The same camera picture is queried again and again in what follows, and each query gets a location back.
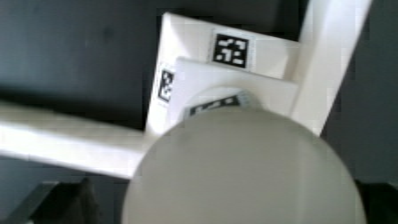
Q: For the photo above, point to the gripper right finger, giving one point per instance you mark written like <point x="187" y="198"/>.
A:
<point x="379" y="195"/>

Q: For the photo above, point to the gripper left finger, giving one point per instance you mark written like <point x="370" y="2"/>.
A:
<point x="59" y="204"/>

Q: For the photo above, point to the white lamp bulb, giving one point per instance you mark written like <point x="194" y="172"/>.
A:
<point x="240" y="169"/>

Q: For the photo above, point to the white lamp base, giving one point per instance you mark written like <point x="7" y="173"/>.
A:
<point x="213" y="56"/>

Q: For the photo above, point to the white fence frame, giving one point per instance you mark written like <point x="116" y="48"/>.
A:
<point x="96" y="147"/>

